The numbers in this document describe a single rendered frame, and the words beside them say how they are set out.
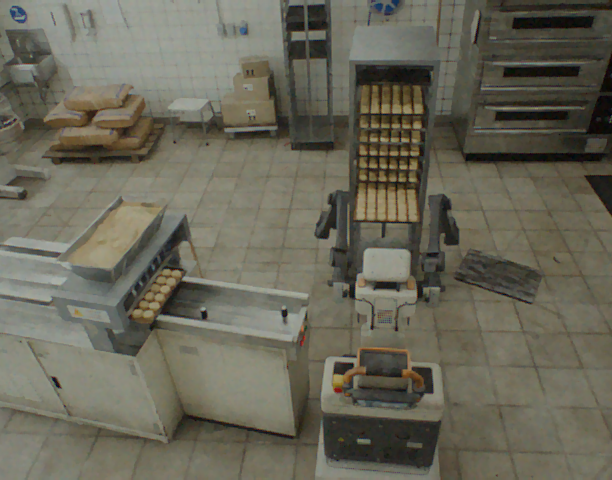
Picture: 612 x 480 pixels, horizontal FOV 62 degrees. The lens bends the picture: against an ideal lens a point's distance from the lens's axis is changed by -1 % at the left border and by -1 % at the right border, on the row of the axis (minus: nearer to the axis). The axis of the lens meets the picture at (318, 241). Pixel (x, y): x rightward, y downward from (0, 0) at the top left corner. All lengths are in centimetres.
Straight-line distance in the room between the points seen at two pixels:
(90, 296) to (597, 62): 467
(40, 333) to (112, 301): 63
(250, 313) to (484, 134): 360
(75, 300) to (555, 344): 297
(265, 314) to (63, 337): 101
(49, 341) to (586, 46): 488
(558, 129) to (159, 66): 449
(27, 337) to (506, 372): 280
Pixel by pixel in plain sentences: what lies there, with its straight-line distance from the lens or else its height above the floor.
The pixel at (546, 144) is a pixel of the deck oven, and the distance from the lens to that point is 582.
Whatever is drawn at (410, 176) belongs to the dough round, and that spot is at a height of 106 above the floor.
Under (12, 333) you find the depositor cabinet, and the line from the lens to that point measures 302.
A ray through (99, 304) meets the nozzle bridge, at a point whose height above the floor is 118.
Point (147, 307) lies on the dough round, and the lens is 274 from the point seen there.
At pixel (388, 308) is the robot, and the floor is 104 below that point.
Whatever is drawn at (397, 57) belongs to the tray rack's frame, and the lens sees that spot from 291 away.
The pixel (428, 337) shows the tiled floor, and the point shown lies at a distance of 367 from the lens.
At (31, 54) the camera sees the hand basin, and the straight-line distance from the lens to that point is 719.
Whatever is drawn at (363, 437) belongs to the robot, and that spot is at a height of 53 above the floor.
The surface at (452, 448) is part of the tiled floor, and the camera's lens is 320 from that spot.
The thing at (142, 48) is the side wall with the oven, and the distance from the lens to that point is 662.
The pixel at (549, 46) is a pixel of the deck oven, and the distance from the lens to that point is 539.
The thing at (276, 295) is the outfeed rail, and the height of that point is 88.
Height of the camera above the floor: 272
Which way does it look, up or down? 38 degrees down
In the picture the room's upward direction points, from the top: 3 degrees counter-clockwise
